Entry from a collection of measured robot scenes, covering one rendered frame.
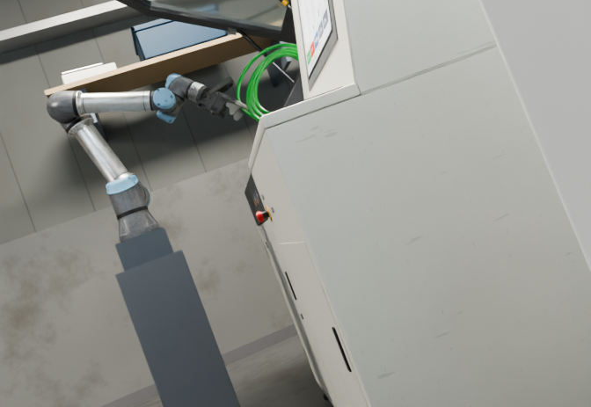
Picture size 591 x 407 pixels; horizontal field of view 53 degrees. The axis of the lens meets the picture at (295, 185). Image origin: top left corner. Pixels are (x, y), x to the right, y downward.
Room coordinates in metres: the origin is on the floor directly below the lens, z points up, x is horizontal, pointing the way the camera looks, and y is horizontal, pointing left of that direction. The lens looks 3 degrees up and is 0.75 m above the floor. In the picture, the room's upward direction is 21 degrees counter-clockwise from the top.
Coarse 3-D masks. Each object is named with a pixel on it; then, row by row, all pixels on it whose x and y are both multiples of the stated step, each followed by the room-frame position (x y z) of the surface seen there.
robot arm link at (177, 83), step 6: (168, 78) 2.31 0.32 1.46; (174, 78) 2.30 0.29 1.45; (180, 78) 2.30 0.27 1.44; (186, 78) 2.31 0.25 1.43; (168, 84) 2.31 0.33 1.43; (174, 84) 2.30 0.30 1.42; (180, 84) 2.29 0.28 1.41; (186, 84) 2.29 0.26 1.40; (174, 90) 2.29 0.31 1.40; (180, 90) 2.30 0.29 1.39; (186, 90) 2.29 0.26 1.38; (180, 96) 2.30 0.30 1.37; (186, 96) 2.30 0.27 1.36
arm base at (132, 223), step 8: (136, 208) 2.12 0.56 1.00; (144, 208) 2.15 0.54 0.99; (120, 216) 2.12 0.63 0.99; (128, 216) 2.11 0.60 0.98; (136, 216) 2.11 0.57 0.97; (144, 216) 2.13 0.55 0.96; (152, 216) 2.17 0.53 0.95; (120, 224) 2.12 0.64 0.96; (128, 224) 2.10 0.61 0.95; (136, 224) 2.10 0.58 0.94; (144, 224) 2.11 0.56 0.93; (152, 224) 2.13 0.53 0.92; (120, 232) 2.12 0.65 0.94; (128, 232) 2.10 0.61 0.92; (136, 232) 2.09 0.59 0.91; (144, 232) 2.10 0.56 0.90; (120, 240) 2.12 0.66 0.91
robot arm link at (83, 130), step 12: (72, 120) 2.23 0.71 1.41; (84, 120) 2.25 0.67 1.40; (72, 132) 2.26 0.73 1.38; (84, 132) 2.26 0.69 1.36; (96, 132) 2.28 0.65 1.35; (84, 144) 2.26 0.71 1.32; (96, 144) 2.26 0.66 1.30; (96, 156) 2.26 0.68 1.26; (108, 156) 2.27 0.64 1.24; (108, 168) 2.26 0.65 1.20; (120, 168) 2.28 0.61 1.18; (108, 180) 2.28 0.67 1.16
